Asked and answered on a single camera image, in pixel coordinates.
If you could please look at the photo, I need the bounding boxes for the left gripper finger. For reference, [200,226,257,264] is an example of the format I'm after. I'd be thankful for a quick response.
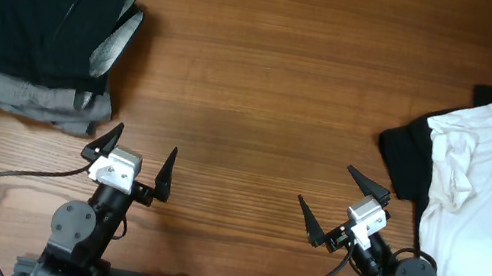
[81,122,125,162]
[154,147,178,202]

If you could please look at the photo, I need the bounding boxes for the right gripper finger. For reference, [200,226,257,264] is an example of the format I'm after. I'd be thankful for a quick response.
[347,165,391,207]
[297,194,325,248]

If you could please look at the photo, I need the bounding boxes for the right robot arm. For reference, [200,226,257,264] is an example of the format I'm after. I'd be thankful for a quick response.
[297,165,438,276]

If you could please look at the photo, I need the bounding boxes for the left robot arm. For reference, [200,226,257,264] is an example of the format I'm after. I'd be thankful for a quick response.
[15,123,178,276]

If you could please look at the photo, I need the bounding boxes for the folded grey garment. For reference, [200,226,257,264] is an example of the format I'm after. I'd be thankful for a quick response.
[0,73,112,137]

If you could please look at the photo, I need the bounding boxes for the black garment at right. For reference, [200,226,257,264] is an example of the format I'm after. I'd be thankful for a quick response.
[378,84,492,229]

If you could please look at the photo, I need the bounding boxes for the folded black garment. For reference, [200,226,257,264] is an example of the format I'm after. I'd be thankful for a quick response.
[0,0,136,95]

